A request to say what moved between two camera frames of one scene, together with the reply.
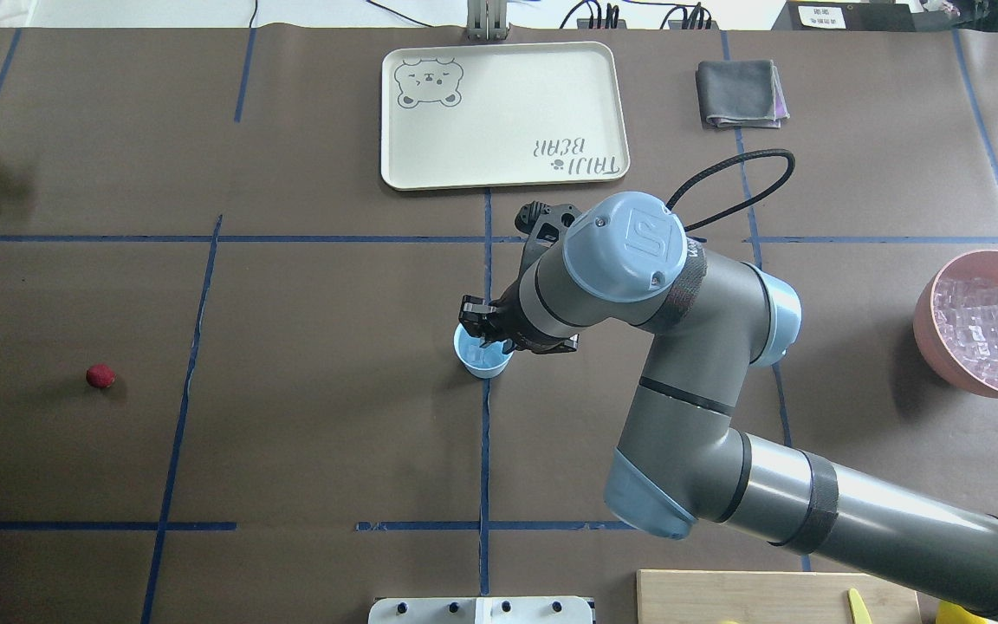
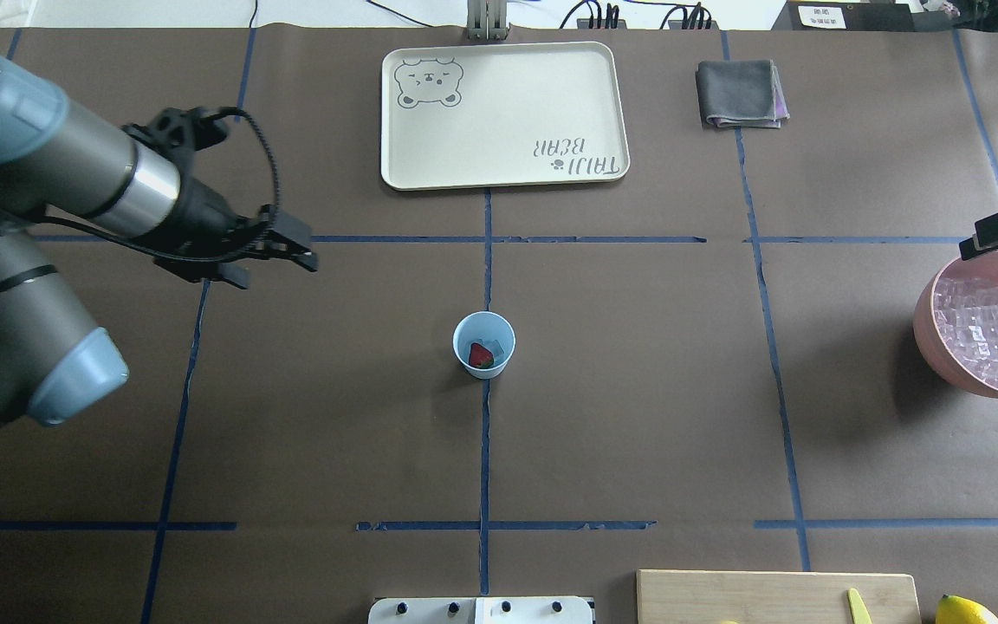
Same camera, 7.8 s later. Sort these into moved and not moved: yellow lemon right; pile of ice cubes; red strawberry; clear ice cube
Moved: red strawberry
Not moved: pile of ice cubes; clear ice cube; yellow lemon right
